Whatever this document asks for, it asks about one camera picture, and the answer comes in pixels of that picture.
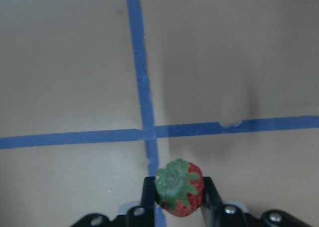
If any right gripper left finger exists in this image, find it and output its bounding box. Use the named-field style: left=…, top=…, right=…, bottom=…
left=125, top=177, right=156, bottom=227

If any paired red strawberry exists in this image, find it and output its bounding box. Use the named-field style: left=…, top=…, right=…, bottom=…
left=155, top=159, right=205, bottom=218

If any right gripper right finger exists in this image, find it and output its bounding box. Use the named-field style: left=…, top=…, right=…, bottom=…
left=201, top=177, right=248, bottom=227

